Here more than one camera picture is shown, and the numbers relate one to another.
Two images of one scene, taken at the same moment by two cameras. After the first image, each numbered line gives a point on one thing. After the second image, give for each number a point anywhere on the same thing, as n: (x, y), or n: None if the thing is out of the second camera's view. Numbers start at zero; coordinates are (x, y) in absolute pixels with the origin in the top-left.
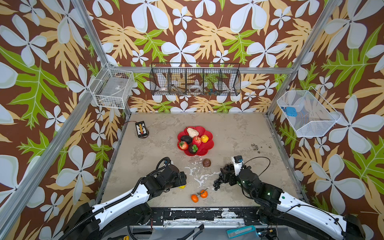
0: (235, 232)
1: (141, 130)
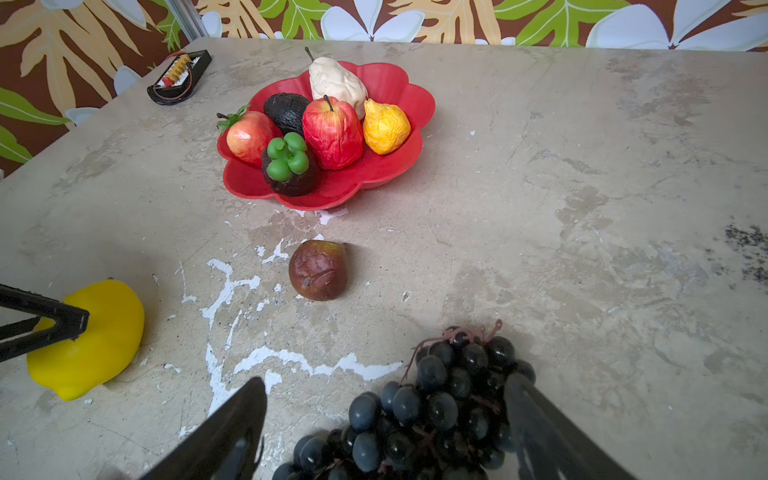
0: None
1: (181, 73)
